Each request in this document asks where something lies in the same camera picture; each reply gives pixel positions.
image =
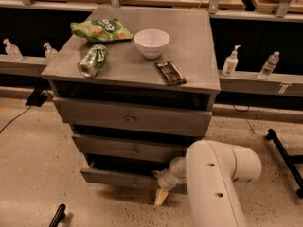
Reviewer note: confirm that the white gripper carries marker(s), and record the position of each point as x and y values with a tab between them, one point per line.
166	181

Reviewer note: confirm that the grey bottom drawer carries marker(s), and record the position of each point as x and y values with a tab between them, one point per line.
124	172

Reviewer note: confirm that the grey drawer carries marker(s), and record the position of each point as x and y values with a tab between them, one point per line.
133	117
132	149
124	172

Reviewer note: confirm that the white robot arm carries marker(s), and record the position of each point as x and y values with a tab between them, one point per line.
209	170

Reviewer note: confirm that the grey middle drawer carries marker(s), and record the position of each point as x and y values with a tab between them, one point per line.
132	149

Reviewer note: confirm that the grey top drawer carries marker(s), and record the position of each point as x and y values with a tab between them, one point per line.
133	117

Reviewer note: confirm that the grey wooden drawer cabinet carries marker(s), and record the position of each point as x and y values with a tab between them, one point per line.
128	77

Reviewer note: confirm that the black base leg bottom left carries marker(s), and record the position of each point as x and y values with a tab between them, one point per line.
59	216

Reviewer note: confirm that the black base leg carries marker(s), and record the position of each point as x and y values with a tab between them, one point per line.
59	216
291	161

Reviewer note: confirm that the black snack packet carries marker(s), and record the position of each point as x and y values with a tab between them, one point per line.
170	73

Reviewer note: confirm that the black base leg right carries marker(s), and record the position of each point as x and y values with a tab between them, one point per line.
291	161

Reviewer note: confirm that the white pump bottle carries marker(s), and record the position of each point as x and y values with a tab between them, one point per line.
231	62

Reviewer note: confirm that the white bowl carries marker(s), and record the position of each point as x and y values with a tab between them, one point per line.
151	42

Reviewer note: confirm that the crushed green soda can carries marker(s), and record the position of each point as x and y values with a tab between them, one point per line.
93	60

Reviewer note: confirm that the clear water bottle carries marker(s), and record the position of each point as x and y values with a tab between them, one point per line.
269	66

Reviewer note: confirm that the green snack bag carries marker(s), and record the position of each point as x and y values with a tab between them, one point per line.
101	31

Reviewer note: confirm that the clear sanitizer bottle near cabinet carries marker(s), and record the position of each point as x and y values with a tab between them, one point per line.
50	52

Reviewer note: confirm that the clear sanitizer bottle far left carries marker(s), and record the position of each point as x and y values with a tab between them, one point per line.
12	51

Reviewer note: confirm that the black bracket foot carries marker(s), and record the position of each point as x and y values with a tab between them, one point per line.
37	98

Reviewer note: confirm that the grey metal rail shelf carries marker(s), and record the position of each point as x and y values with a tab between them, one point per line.
240	82

